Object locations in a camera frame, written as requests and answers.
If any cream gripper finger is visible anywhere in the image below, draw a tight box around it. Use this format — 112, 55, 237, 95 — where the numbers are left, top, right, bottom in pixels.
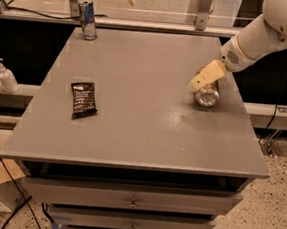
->
188, 60, 227, 93

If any orange soda can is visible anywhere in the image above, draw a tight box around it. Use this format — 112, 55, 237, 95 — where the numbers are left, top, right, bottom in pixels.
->
192, 66, 224, 109

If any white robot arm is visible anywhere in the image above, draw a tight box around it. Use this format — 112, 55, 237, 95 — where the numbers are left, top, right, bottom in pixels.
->
188, 0, 287, 93

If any blue silver energy drink can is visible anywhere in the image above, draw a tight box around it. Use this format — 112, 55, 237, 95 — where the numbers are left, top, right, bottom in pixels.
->
77, 0, 97, 41

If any grey drawer cabinet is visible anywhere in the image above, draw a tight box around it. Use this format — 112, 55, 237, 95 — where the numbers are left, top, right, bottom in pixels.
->
2, 30, 269, 221

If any top grey drawer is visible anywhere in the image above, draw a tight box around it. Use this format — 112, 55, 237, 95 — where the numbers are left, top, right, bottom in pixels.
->
22, 177, 243, 215

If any black snack packet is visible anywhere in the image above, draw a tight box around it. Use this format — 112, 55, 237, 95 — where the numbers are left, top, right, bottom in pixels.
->
71, 82, 98, 119

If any middle grey drawer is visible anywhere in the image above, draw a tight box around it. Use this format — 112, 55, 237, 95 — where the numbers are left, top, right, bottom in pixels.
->
49, 207, 214, 229

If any white pump bottle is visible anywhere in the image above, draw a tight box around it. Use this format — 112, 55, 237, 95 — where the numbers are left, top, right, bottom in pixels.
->
0, 58, 19, 94

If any cardboard box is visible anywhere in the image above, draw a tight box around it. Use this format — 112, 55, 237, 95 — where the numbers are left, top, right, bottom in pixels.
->
0, 157, 33, 229

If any metal bracket post right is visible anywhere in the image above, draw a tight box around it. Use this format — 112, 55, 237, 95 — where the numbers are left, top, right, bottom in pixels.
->
186, 0, 214, 31

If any black hanging cable right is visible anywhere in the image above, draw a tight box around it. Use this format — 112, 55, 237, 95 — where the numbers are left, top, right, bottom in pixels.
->
256, 43, 287, 147

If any black cable on ledge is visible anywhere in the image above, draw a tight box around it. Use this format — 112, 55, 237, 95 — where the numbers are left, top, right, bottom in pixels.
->
6, 5, 108, 24

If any black floor cable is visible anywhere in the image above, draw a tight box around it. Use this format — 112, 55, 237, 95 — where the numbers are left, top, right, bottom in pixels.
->
0, 122, 54, 229

